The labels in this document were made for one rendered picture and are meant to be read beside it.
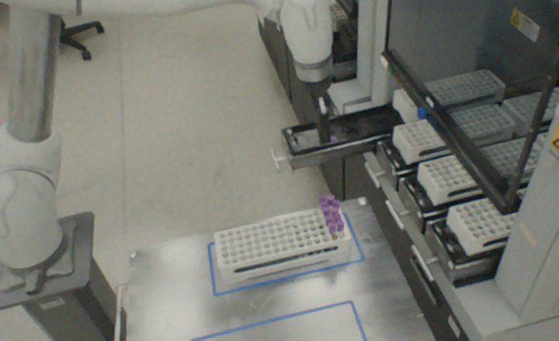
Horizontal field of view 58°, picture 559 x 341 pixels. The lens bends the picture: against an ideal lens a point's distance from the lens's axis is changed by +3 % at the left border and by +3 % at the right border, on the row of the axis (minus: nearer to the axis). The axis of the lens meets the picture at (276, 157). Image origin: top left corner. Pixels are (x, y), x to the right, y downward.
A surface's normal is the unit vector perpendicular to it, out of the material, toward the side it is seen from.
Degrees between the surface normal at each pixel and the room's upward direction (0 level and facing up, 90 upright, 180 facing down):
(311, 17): 78
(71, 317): 90
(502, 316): 0
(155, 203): 0
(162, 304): 0
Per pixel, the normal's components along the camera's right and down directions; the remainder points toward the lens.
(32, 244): 0.64, 0.49
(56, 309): 0.24, 0.65
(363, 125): -0.10, -0.72
